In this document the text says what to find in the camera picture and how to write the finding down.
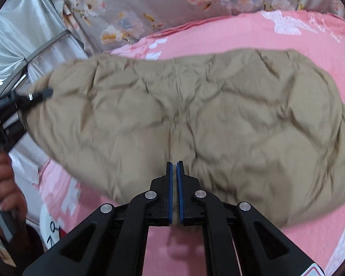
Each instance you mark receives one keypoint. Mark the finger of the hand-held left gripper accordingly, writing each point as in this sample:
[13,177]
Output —
[31,97]

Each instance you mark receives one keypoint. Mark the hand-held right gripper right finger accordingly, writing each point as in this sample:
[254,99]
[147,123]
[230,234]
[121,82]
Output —
[210,215]

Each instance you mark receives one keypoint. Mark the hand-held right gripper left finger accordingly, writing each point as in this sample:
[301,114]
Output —
[138,215]

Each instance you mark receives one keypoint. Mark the khaki quilted jacket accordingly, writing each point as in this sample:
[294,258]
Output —
[218,126]

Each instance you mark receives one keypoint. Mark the person's left hand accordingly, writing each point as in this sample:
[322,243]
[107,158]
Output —
[8,184]

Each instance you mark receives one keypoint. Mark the grey metal bar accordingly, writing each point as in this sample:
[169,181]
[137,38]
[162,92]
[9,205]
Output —
[46,46]

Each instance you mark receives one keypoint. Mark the silver curtain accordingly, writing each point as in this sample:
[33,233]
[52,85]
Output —
[17,34]

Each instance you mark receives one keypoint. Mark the white round cartoon print object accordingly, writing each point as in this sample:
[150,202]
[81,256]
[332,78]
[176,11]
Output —
[56,230]

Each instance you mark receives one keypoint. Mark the grey floral bed sheet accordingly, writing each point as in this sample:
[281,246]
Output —
[149,3]

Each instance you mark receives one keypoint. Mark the pink printed blanket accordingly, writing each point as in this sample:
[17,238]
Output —
[304,49]

